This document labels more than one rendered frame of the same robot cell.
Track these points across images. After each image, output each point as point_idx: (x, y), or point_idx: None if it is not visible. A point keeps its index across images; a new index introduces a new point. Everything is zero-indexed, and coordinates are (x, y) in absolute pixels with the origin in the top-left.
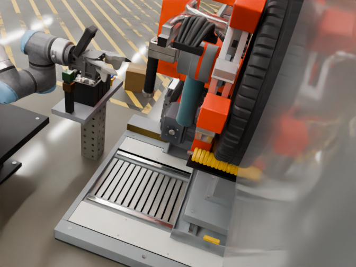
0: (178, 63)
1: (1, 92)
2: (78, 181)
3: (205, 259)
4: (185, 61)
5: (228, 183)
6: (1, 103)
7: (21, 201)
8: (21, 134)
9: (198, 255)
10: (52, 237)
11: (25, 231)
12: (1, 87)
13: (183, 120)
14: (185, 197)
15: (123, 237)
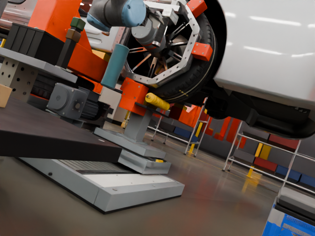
0: (150, 30)
1: (143, 12)
2: (28, 177)
3: (160, 178)
4: (153, 29)
5: (144, 124)
6: (134, 24)
7: (25, 208)
8: (14, 98)
9: (156, 177)
10: (101, 215)
11: (81, 223)
12: (145, 6)
13: (114, 83)
14: None
15: (133, 182)
